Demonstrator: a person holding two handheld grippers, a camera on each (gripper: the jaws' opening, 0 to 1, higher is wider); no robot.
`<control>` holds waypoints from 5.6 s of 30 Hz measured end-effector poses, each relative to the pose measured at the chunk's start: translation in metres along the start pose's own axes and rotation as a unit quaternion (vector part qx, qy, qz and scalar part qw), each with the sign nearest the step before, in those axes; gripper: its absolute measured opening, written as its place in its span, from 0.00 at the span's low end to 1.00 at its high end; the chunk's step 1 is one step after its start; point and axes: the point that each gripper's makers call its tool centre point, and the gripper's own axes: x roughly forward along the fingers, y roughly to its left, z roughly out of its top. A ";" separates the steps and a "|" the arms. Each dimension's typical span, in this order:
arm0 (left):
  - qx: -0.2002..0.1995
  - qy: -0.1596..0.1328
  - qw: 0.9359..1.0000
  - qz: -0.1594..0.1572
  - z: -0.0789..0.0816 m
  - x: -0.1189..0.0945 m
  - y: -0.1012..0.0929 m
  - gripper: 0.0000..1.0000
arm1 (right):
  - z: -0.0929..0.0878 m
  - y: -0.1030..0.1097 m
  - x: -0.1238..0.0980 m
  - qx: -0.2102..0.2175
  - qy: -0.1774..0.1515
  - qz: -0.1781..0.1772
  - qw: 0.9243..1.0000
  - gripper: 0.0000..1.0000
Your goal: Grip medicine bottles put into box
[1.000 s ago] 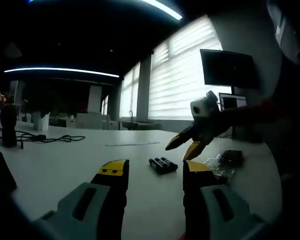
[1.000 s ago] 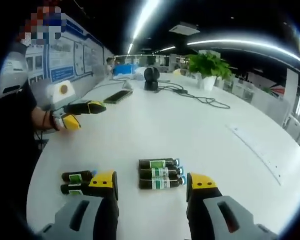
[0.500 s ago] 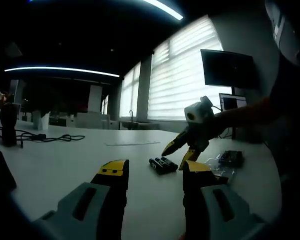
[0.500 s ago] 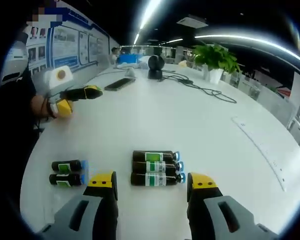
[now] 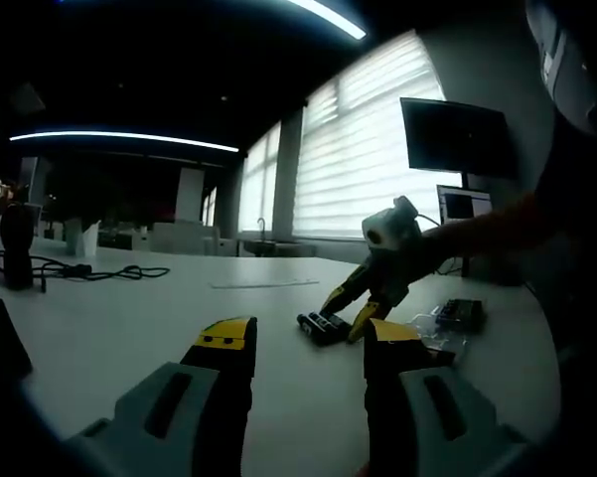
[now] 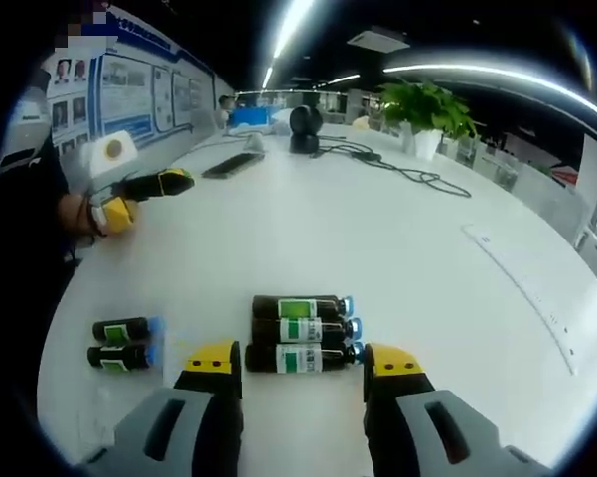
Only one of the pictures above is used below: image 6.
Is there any green potted plant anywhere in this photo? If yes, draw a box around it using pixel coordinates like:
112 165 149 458
376 79 478 141

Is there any person's dark clothed torso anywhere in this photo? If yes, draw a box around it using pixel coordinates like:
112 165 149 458
0 133 80 359

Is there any group of brown bottles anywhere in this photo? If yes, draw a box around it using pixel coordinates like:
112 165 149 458
85 315 185 379

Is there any black power cable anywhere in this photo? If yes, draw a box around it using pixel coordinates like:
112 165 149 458
317 141 473 199

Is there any white pillar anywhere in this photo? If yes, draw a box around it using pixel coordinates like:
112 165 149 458
575 132 597 231

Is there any ceiling light strip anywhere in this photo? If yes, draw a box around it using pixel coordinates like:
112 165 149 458
384 58 597 128
255 0 305 91

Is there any blue box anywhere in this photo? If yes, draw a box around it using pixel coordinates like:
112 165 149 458
231 107 270 126

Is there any white chest-worn device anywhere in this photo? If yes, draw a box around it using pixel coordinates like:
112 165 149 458
0 96 54 173

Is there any white plant pot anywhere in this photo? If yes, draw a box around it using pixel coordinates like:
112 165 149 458
414 129 442 162

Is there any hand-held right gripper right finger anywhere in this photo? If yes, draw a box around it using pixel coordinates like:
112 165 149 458
362 341 553 477

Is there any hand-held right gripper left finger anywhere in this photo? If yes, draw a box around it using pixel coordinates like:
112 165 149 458
80 339 245 477

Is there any wall poster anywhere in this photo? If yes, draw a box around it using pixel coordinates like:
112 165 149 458
46 37 216 153

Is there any ceiling air vent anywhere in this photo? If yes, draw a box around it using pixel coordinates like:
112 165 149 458
346 27 411 52

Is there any black round camera device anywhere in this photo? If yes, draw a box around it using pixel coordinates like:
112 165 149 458
288 105 325 154

